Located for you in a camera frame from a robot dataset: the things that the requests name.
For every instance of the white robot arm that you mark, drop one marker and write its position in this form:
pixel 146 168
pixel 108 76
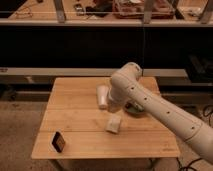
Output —
pixel 193 131

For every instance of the black standing eraser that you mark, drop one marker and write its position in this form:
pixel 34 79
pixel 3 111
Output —
pixel 58 142

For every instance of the white foam cup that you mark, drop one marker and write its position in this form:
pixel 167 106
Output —
pixel 102 92

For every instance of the green bowl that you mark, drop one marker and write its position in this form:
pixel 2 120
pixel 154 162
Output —
pixel 133 110

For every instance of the cream sponge block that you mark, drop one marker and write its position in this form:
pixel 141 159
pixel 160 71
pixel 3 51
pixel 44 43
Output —
pixel 113 124

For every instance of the wooden table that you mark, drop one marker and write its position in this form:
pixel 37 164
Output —
pixel 72 110

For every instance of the red tray on shelf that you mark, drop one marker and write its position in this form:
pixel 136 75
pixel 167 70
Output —
pixel 161 9

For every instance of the black device on shelf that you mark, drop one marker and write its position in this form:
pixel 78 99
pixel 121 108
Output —
pixel 79 9

